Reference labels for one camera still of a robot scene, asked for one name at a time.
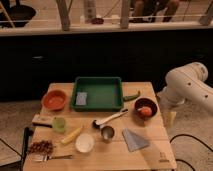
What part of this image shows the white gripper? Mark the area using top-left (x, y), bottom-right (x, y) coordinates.
top-left (157, 87), bottom-right (184, 127)

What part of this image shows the grey towel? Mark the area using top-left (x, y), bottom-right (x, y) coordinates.
top-left (122, 129), bottom-right (150, 152)

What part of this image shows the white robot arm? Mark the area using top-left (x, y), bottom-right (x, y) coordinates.
top-left (157, 62), bottom-right (213, 127)

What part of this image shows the green plastic tray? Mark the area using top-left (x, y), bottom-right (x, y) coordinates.
top-left (70, 77), bottom-right (124, 112)

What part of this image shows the grey sponge in tray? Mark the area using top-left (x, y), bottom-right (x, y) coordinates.
top-left (76, 92), bottom-right (87, 106)

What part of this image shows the dark brown bowl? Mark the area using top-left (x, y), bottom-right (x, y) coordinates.
top-left (134, 98), bottom-right (158, 120)

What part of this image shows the orange fruit in bowl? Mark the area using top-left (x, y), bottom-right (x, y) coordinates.
top-left (140, 106), bottom-right (152, 117)

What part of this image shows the small metal cup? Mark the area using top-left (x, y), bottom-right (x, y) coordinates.
top-left (101, 126), bottom-right (115, 140)

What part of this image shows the white small bowl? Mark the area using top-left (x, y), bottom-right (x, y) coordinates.
top-left (75, 133), bottom-right (94, 153)

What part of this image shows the yellow corn cob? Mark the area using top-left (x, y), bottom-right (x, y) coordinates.
top-left (61, 126), bottom-right (83, 145)

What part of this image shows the person sitting in background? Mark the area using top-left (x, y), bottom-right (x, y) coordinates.
top-left (130, 0), bottom-right (180, 23)

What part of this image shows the green plastic cup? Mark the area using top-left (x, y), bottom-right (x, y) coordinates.
top-left (52, 117), bottom-right (66, 133)

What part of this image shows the orange bowl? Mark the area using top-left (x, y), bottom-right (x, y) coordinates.
top-left (41, 90), bottom-right (67, 111)

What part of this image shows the silver fork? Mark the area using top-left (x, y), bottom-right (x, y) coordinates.
top-left (33, 155), bottom-right (73, 162)

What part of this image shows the black table clamp stand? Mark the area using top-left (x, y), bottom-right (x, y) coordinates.
top-left (20, 127), bottom-right (33, 171)

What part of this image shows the black round chair base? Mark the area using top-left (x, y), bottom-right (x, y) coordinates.
top-left (0, 5), bottom-right (36, 28)

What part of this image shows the black floor cable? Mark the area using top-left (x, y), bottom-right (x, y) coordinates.
top-left (169, 133), bottom-right (213, 171)

